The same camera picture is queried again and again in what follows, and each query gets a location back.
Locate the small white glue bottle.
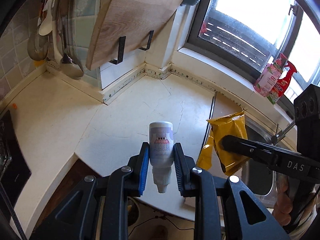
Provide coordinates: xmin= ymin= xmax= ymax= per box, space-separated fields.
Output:
xmin=149 ymin=121 xmax=174 ymax=193

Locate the yellow snack bag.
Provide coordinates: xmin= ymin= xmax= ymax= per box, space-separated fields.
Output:
xmin=196 ymin=111 xmax=249 ymax=176

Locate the chrome kitchen faucet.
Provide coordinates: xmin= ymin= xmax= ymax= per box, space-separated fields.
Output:
xmin=271 ymin=120 xmax=295 ymax=145

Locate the round trash bin yellow rim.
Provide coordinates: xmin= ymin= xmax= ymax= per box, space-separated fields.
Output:
xmin=127 ymin=197 xmax=140 ymax=226

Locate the person's hand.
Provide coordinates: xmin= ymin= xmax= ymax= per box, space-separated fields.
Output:
xmin=272 ymin=176 xmax=293 ymax=226

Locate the red spray bottle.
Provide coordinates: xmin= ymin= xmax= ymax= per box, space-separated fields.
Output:
xmin=267 ymin=61 xmax=297 ymax=105

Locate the pink detergent bottle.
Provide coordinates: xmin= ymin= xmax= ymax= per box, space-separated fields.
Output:
xmin=253 ymin=53 xmax=287 ymax=97

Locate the flat cardboard sheet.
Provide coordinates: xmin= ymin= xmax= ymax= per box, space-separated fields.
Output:
xmin=196 ymin=92 xmax=249 ymax=178

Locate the steel ladle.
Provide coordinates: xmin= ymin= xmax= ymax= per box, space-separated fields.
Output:
xmin=59 ymin=0 xmax=84 ymax=79

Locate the black gas stove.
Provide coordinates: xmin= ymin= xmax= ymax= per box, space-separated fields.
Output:
xmin=1 ymin=111 xmax=31 ymax=206

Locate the wooden cutting board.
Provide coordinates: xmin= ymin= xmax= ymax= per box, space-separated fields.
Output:
xmin=86 ymin=0 xmax=182 ymax=70

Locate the strainer skimmer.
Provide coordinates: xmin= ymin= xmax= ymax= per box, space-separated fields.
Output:
xmin=26 ymin=17 xmax=50 ymax=61

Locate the white rice spoon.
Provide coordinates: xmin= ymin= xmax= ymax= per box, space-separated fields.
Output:
xmin=39 ymin=0 xmax=54 ymax=36

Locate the black cable on floor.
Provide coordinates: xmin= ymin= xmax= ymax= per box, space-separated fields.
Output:
xmin=127 ymin=214 xmax=196 ymax=238

